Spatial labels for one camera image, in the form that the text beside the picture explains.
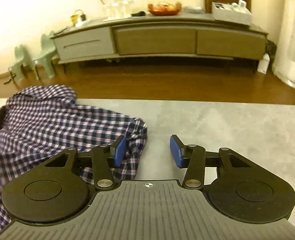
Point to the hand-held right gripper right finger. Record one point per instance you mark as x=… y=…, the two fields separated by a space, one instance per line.
x=176 y=152

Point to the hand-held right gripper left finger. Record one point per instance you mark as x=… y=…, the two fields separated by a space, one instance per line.
x=119 y=152

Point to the blue plaid shirt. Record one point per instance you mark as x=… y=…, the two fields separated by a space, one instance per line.
x=50 y=120

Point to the grey television cabinet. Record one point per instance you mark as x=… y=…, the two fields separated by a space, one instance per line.
x=157 y=40

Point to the green plastic child chair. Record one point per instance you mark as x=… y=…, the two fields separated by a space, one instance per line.
x=46 y=57
x=18 y=62

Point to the white plastic bottle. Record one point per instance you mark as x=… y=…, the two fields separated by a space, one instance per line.
x=263 y=65

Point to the dark floor item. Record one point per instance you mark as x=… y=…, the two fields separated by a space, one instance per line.
x=10 y=78

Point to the white power strip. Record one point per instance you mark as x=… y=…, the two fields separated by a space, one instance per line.
x=83 y=22

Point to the black flat device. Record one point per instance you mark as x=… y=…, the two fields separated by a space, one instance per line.
x=138 y=14

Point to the yellow cup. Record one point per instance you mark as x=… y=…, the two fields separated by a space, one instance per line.
x=75 y=18

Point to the dark waste bin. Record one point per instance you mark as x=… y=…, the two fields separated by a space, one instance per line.
x=271 y=47

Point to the red fruit bowl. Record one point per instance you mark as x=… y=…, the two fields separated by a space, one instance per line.
x=165 y=9

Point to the clear plastic bag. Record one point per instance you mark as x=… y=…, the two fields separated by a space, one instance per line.
x=193 y=10

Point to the cluster of clear drinking glasses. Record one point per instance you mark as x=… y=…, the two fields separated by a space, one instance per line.
x=117 y=7

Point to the white storage basket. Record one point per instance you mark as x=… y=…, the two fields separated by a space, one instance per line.
x=231 y=16

